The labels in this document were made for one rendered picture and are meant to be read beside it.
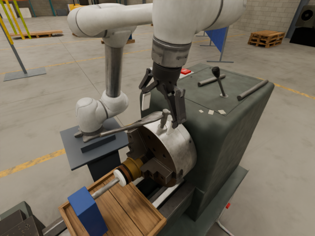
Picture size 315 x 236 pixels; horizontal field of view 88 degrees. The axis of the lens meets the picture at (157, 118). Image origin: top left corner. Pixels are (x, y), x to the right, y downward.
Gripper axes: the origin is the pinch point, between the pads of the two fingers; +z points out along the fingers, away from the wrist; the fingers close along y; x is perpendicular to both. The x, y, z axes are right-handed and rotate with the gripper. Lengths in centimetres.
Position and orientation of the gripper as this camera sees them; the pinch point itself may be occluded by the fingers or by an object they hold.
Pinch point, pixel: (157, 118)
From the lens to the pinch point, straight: 55.5
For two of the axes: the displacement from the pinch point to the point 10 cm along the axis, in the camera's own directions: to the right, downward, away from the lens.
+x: 7.6, -3.7, 5.3
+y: 6.3, 6.0, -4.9
